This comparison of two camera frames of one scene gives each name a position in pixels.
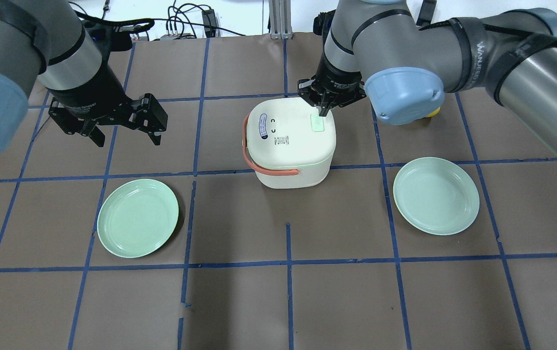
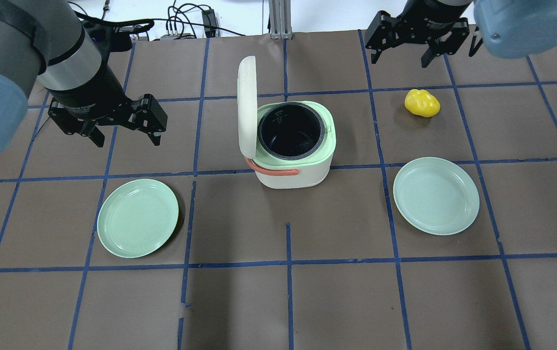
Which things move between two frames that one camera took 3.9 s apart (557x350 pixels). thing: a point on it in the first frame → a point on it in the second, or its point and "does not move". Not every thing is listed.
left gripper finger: (94, 132) does not move
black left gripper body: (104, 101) does not move
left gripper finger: (148, 115) does not move
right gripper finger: (325, 107) → (385, 31)
